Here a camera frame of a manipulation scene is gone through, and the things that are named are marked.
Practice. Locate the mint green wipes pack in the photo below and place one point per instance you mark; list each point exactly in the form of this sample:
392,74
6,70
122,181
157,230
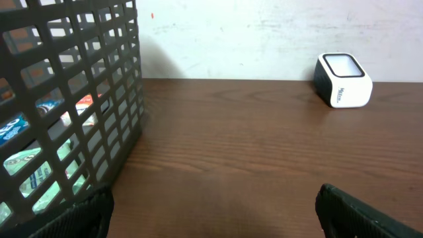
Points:
16,162

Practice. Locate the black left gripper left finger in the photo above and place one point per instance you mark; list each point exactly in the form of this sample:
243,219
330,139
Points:
88,215

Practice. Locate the blue Oreo cookie pack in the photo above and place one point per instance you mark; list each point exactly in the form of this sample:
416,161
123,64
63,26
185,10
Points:
20,123

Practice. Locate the grey plastic mesh basket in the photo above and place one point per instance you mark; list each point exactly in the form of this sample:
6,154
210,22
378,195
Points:
53,50

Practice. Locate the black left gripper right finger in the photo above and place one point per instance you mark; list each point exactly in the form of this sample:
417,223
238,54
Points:
342,215

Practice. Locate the orange snack packet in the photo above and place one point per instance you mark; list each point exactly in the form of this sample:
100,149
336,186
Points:
81,106

